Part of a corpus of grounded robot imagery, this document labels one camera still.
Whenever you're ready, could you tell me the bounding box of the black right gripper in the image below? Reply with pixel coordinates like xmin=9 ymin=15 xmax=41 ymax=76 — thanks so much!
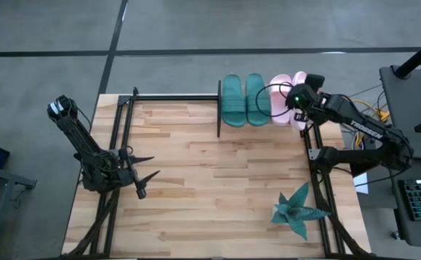
xmin=289 ymin=72 xmax=329 ymax=131

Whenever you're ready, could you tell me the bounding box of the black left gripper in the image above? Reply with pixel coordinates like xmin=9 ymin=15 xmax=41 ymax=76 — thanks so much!
xmin=118 ymin=146 xmax=161 ymax=200

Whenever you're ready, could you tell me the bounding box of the pink rubber slide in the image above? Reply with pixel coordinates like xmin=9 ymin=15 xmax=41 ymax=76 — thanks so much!
xmin=288 ymin=71 xmax=311 ymax=131
xmin=269 ymin=74 xmax=293 ymax=126

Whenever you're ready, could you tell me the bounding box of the green rubber slide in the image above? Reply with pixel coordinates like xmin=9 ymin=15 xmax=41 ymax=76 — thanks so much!
xmin=245 ymin=73 xmax=272 ymax=127
xmin=220 ymin=74 xmax=248 ymax=129

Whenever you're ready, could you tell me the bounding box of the grey desk top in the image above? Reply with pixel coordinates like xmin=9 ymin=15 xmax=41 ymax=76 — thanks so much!
xmin=378 ymin=64 xmax=421 ymax=161

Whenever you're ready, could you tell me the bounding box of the black support beam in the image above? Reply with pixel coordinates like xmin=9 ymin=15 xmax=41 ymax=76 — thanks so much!
xmin=350 ymin=158 xmax=395 ymax=178

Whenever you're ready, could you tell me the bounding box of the black pole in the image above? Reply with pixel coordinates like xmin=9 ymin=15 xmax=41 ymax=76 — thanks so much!
xmin=393 ymin=32 xmax=421 ymax=79

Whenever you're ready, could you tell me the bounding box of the white paper sheet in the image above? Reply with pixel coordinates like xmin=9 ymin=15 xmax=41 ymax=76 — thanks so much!
xmin=352 ymin=172 xmax=370 ymax=195

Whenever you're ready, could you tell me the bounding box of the teal artificial succulent plant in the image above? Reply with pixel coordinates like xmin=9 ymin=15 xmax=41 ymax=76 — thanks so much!
xmin=270 ymin=181 xmax=332 ymax=242

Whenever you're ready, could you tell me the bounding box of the grey side table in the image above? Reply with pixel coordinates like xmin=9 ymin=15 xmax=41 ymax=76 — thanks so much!
xmin=0 ymin=162 xmax=38 ymax=260

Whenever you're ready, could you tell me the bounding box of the grey keyboard tray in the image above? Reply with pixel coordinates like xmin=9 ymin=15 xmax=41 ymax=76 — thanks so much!
xmin=386 ymin=157 xmax=421 ymax=250

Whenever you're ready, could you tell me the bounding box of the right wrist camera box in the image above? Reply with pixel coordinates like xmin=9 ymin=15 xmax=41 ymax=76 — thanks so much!
xmin=285 ymin=83 xmax=318 ymax=109

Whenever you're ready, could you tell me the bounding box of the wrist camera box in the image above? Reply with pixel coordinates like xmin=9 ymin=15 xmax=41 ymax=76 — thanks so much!
xmin=285 ymin=83 xmax=318 ymax=109
xmin=103 ymin=158 xmax=126 ymax=181

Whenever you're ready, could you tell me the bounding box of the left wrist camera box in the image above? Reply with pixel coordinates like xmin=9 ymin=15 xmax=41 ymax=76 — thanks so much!
xmin=103 ymin=158 xmax=126 ymax=181

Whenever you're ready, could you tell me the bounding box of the black right camera cable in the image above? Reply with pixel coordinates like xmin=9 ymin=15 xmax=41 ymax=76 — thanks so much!
xmin=255 ymin=82 xmax=294 ymax=118

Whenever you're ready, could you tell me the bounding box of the yellow cable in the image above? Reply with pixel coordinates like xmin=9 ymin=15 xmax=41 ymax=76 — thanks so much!
xmin=347 ymin=99 xmax=391 ymax=149

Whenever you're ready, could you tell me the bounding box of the black aluminium rig frame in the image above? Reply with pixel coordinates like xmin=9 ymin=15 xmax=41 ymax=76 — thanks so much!
xmin=62 ymin=86 xmax=374 ymax=259

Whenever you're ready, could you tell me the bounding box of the wooden shelf with black frame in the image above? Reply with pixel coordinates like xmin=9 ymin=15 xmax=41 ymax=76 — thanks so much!
xmin=216 ymin=79 xmax=321 ymax=139

